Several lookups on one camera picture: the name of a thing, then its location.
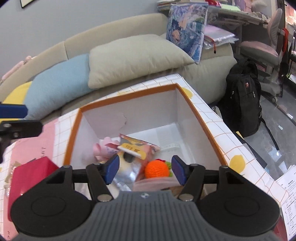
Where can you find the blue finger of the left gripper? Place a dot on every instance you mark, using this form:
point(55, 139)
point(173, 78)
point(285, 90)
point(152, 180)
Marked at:
point(21, 129)
point(13, 111)

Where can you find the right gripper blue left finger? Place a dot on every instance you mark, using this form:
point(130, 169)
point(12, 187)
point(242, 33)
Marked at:
point(110, 169)

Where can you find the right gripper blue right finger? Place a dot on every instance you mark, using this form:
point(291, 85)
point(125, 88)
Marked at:
point(179, 168)

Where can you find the orange crochet fruit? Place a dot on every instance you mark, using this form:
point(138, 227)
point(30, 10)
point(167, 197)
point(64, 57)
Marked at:
point(158, 168)

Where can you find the pink cloth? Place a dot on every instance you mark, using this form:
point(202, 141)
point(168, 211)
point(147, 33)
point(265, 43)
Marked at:
point(155, 184)

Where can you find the yellow pillow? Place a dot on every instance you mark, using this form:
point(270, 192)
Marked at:
point(17, 96)

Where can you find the pink plush toy in box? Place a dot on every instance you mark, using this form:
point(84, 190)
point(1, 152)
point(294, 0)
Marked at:
point(105, 149)

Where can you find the clear plastic wrapper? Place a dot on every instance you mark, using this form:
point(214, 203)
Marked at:
point(130, 168)

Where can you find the yellow snack packet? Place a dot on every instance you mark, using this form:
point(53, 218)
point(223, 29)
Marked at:
point(137, 148)

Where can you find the red box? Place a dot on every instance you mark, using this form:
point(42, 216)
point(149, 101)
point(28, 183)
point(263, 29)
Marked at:
point(27, 176)

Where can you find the lemon pattern pink tablecloth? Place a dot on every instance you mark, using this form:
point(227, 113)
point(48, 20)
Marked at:
point(237, 201)

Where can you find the pink plush on sofa back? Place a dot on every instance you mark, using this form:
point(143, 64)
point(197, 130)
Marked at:
point(15, 68)

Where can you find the blue pillow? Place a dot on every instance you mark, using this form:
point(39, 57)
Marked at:
point(56, 86)

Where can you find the orange cardboard box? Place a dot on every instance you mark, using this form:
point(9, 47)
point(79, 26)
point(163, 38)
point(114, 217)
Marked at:
point(164, 116)

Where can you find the black backpack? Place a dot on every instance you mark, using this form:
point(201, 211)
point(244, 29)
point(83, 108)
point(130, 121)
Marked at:
point(240, 106)

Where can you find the beige sofa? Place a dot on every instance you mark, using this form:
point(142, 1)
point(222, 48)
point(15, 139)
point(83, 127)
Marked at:
point(207, 78)

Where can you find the paper sheets on floor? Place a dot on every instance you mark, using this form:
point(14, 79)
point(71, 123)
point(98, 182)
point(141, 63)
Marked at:
point(287, 181)

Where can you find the beige pillow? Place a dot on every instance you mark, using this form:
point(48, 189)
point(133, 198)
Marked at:
point(133, 57)

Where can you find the blue anime picture board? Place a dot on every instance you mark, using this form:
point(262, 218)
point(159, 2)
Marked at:
point(185, 27)

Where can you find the pink desk chair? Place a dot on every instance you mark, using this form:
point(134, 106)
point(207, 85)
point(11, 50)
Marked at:
point(266, 56)

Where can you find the cluttered desk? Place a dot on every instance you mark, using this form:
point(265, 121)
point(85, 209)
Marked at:
point(217, 15)

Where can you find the framed wall picture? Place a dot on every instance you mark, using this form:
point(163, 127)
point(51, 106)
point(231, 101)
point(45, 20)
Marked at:
point(25, 3)

